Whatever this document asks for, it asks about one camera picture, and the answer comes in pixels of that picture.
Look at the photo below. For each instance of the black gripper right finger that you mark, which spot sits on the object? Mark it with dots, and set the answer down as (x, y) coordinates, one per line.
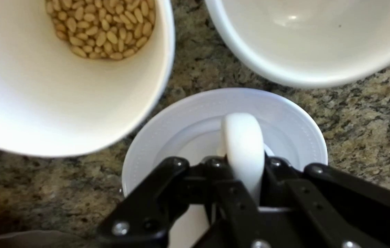
(322, 207)

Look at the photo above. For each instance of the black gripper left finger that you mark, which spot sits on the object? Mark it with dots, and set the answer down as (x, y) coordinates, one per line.
(167, 207)

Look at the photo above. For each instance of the white measuring cup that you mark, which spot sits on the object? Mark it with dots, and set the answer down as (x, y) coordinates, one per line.
(194, 119)

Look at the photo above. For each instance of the large white bowl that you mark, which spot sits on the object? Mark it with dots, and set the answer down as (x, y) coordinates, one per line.
(322, 42)

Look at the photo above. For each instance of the white paper cup green stripe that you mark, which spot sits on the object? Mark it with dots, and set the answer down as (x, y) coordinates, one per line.
(19, 91)

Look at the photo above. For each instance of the pile of pale seeds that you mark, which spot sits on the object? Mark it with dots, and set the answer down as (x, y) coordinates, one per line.
(102, 28)

